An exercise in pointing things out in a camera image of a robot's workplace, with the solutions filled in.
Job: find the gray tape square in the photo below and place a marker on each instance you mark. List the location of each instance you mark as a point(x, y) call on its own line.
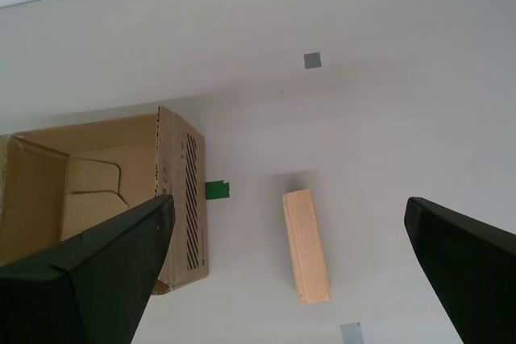
point(312, 60)
point(350, 334)

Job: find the light wooden block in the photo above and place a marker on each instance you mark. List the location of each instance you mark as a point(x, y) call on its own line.
point(306, 247)

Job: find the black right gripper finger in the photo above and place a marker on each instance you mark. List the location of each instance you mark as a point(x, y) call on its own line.
point(475, 271)
point(88, 279)

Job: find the green tape strip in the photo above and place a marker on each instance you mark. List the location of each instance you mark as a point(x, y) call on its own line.
point(217, 190)

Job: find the open brown cardboard box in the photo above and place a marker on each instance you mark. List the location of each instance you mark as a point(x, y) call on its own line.
point(101, 146)

